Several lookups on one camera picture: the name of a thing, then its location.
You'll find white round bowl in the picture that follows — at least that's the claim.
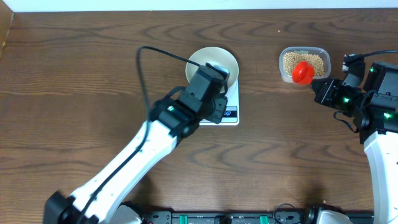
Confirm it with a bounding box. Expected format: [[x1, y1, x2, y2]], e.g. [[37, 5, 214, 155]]
[[189, 47, 239, 96]]

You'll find clear plastic container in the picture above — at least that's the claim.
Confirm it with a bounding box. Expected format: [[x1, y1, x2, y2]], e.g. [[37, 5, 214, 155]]
[[279, 47, 331, 85]]

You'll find white digital kitchen scale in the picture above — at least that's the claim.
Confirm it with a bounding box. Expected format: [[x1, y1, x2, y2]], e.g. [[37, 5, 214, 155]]
[[200, 80, 240, 126]]

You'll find red plastic measuring scoop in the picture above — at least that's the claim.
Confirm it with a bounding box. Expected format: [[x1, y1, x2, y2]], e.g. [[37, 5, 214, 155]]
[[292, 61, 315, 85]]

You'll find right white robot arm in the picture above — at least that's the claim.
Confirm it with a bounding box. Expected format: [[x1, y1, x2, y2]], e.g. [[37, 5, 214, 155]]
[[310, 62, 397, 223]]

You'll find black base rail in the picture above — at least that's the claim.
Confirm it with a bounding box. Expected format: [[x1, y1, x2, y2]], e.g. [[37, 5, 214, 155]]
[[136, 210, 374, 224]]

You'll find pile of soybeans in container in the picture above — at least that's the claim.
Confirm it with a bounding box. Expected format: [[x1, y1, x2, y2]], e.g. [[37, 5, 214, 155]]
[[282, 52, 325, 77]]

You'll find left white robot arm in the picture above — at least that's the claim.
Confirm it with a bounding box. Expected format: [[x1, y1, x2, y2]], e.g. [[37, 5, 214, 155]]
[[43, 63, 229, 223]]

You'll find left black cable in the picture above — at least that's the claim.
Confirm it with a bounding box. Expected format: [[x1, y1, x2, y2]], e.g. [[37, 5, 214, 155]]
[[77, 45, 203, 224]]

